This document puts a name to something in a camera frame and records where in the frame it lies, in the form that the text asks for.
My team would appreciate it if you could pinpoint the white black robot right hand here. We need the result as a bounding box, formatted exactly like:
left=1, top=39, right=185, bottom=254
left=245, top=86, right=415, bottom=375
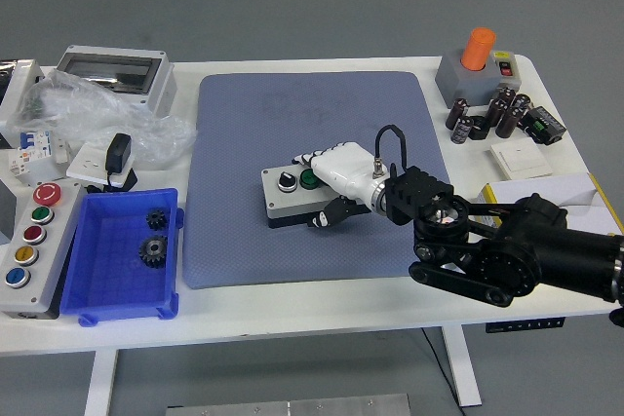
left=291, top=141, right=387, bottom=231

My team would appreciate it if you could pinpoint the grey four-button control box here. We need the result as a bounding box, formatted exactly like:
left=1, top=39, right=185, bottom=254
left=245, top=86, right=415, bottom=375
left=260, top=166, right=374, bottom=231

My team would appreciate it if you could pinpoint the grey five-button control box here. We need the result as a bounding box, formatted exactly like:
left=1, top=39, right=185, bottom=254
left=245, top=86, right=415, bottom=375
left=0, top=181, right=87, bottom=321

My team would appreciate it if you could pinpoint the grey-blue padded mat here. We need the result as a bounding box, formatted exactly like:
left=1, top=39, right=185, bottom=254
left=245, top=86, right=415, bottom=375
left=183, top=70, right=469, bottom=290

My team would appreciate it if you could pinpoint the black capacitor with silver stripe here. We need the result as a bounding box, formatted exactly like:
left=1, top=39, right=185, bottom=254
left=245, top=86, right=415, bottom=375
left=450, top=115, right=475, bottom=145

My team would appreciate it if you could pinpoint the orange cylinder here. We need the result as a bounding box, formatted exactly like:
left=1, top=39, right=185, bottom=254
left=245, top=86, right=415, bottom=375
left=460, top=26, right=497, bottom=71

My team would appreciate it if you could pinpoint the small black gear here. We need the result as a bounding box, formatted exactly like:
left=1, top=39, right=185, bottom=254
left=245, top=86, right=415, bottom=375
left=145, top=208, right=172, bottom=232

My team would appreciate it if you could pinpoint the large black gear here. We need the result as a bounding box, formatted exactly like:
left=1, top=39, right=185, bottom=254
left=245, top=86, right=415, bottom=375
left=137, top=235, right=170, bottom=270

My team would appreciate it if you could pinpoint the black module with green terminals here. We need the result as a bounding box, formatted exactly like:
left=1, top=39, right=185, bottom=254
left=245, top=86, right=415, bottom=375
left=520, top=104, right=567, bottom=146

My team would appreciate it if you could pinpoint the white yellow cardboard box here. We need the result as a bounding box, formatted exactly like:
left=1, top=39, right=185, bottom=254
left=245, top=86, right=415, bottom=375
left=475, top=172, right=624, bottom=237

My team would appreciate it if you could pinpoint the white table leg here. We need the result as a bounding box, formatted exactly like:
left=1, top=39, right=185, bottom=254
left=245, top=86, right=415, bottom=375
left=83, top=350, right=121, bottom=416
left=441, top=325, right=484, bottom=407

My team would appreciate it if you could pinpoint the black table control panel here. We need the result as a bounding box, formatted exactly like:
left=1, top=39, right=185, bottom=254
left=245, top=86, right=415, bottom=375
left=485, top=318, right=566, bottom=334

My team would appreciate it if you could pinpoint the grey metal plate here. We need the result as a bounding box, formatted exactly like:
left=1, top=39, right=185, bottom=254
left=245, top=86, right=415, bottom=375
left=165, top=393, right=411, bottom=416

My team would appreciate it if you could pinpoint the blue plastic bin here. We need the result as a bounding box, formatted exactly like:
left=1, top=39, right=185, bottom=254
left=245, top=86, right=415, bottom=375
left=58, top=186, right=185, bottom=328

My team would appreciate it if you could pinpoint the clear plastic bag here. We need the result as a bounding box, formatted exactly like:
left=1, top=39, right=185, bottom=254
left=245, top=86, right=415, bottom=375
left=8, top=68, right=197, bottom=167

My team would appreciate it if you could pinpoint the white circuit breaker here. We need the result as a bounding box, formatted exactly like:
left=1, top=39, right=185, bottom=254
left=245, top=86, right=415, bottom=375
left=8, top=129, right=69, bottom=177

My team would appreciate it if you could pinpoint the grey switch box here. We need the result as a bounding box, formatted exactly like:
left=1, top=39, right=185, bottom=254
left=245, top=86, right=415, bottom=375
left=434, top=48, right=523, bottom=109

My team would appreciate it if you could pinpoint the white wall switch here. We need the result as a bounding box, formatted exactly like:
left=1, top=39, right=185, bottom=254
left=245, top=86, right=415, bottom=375
left=489, top=137, right=554, bottom=179

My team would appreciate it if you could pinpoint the grey enclosure with clear lid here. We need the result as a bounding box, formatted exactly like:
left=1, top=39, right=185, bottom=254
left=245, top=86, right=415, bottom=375
left=54, top=44, right=177, bottom=118

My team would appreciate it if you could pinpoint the black cable under table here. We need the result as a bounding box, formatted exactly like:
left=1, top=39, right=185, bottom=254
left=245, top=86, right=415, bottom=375
left=421, top=327, right=464, bottom=407

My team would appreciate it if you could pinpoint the black power adapter with cord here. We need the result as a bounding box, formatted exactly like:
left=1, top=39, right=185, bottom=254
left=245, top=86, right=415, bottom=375
left=86, top=132, right=139, bottom=194

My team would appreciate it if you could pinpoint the white wall socket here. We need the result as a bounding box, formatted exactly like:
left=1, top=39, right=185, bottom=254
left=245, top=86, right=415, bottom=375
left=65, top=141, right=140, bottom=188

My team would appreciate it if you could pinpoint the white electrical enclosure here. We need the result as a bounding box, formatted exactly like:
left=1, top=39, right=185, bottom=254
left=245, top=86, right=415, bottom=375
left=0, top=58, right=46, bottom=149

